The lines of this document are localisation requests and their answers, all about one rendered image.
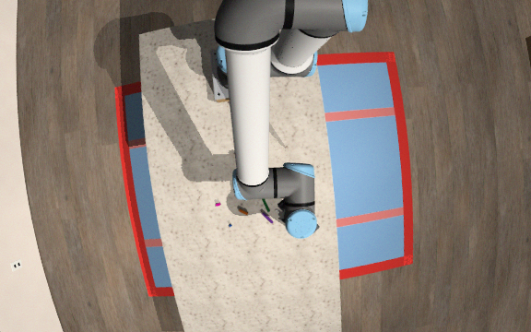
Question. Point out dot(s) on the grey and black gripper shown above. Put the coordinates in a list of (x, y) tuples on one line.
[(280, 213)]

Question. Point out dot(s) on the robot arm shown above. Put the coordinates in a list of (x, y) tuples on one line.
[(246, 28)]

